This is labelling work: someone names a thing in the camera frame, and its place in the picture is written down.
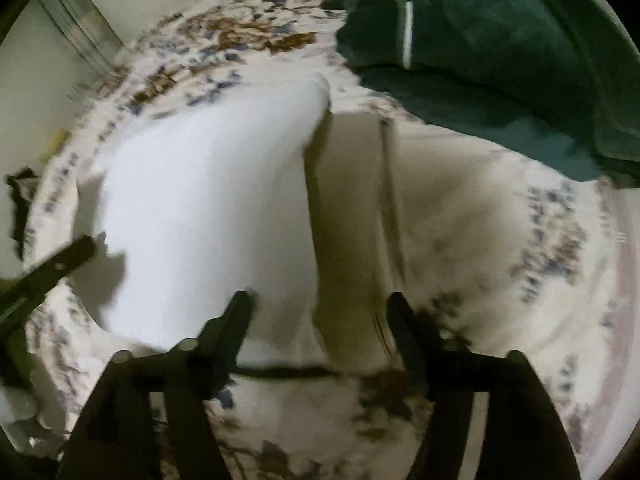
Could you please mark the white t-shirt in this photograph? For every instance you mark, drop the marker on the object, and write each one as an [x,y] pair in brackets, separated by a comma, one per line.
[200,210]

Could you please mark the black cloth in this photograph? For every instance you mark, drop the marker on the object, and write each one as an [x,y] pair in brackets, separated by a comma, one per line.
[20,210]

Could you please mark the narrow grey-green curtain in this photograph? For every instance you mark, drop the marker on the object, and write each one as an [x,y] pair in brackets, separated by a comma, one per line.
[75,20]

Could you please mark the beige folded garment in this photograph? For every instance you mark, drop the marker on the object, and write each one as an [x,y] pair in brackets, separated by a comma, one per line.
[350,210]

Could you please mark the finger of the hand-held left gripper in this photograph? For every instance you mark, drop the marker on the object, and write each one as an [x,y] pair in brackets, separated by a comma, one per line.
[55,270]

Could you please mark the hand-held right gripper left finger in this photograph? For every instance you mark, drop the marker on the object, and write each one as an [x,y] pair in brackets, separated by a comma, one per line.
[235,330]

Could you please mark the dark green blanket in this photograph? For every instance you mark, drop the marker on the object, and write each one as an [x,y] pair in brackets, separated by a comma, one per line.
[475,60]

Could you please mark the yellow box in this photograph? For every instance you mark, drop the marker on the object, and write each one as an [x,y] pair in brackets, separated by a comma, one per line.
[59,141]

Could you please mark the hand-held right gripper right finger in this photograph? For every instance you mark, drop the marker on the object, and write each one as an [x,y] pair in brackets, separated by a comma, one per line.
[407,340]

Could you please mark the dark folded garment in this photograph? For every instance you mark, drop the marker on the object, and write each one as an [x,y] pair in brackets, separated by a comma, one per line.
[285,372]

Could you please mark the floral quilt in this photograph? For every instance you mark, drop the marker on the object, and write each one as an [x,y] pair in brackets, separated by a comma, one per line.
[500,235]

